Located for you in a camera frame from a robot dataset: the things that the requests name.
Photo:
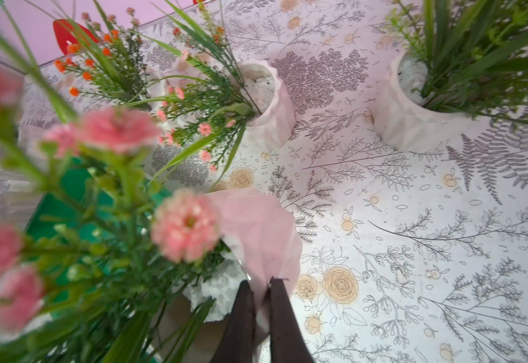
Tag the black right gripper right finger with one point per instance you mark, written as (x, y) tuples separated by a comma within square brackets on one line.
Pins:
[(287, 344)]

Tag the green grass pot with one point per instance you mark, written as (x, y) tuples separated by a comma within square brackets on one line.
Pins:
[(464, 61)]

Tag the orange gypsophila pot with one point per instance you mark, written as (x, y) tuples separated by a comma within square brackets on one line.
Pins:
[(108, 57)]

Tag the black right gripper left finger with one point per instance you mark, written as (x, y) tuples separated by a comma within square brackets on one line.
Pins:
[(237, 343)]

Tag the pink gypsophila pot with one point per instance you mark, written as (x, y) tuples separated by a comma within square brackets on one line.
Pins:
[(229, 101), (195, 232)]

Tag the green plastic storage box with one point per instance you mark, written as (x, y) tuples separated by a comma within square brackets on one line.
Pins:
[(88, 245)]

